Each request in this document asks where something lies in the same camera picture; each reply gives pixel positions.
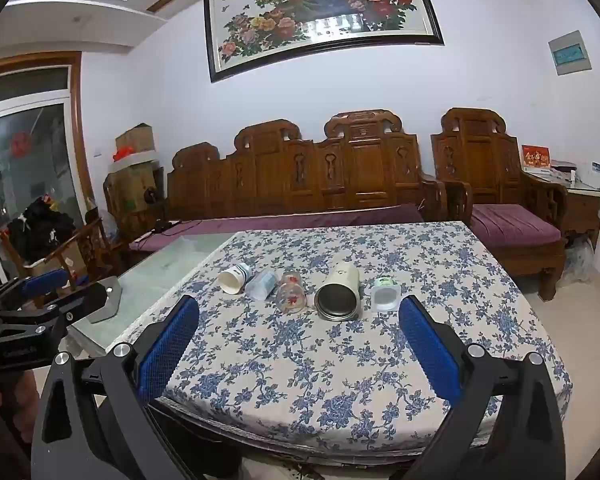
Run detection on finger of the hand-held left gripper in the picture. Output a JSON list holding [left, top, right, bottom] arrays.
[[0, 268, 70, 313], [0, 284, 110, 358]]

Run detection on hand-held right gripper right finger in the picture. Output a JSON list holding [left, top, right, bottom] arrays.
[[397, 295, 568, 480]]

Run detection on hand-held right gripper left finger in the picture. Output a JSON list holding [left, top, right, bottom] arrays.
[[30, 294, 246, 480]]

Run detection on small white plastic cup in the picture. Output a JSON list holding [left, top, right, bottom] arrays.
[[370, 276, 400, 313]]

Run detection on white printed paper cup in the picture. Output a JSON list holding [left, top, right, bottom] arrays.
[[218, 263, 253, 295]]

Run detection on clear plastic cup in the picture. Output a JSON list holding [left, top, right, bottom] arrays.
[[244, 268, 277, 301]]

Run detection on cream insulated steel cup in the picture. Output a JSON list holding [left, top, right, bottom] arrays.
[[314, 261, 362, 321]]

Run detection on glass cup with red print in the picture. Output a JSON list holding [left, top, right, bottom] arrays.
[[275, 271, 307, 314]]

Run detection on person's left hand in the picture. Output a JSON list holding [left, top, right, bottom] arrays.
[[7, 371, 41, 443]]

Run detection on grey metal plate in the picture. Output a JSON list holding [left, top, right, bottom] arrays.
[[86, 276, 124, 324]]

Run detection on small wooden chair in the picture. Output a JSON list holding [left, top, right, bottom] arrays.
[[0, 217, 112, 292]]

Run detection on pile of black clothes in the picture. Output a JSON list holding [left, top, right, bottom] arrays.
[[7, 199, 76, 263]]

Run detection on blue floral tablecloth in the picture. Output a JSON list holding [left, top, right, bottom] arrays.
[[107, 220, 573, 453]]

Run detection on large cardboard box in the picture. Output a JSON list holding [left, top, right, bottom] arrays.
[[105, 160, 165, 213]]

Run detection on red hanging ornament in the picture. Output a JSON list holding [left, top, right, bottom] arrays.
[[10, 131, 32, 158]]

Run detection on square purple seat cushion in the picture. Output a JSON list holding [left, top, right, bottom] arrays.
[[471, 204, 563, 247]]

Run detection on wooden framed glass door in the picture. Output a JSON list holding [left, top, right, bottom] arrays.
[[0, 51, 97, 293]]

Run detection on long purple seat cushion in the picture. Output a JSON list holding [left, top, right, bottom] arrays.
[[129, 204, 426, 253]]

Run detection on small cardboard box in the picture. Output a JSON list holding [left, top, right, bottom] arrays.
[[115, 124, 156, 154]]

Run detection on clear plastic bag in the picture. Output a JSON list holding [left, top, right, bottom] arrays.
[[562, 237, 595, 283]]

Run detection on carved wooden sofa bench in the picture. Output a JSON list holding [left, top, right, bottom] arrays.
[[165, 108, 473, 226]]

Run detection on carved wooden armchair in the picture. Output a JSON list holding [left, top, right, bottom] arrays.
[[430, 107, 568, 302]]

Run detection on wooden side table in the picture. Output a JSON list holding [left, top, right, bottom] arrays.
[[522, 167, 600, 281]]

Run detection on red gift box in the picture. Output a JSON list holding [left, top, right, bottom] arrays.
[[521, 145, 552, 171]]

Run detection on white box appliance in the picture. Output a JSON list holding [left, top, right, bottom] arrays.
[[577, 161, 600, 191]]

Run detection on framed peacock flower painting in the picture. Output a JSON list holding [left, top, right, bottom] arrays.
[[203, 0, 445, 84]]

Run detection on black cable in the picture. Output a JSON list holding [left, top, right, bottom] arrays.
[[136, 219, 182, 241]]

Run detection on grey wall electrical panel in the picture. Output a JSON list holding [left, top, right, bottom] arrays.
[[548, 30, 592, 76]]

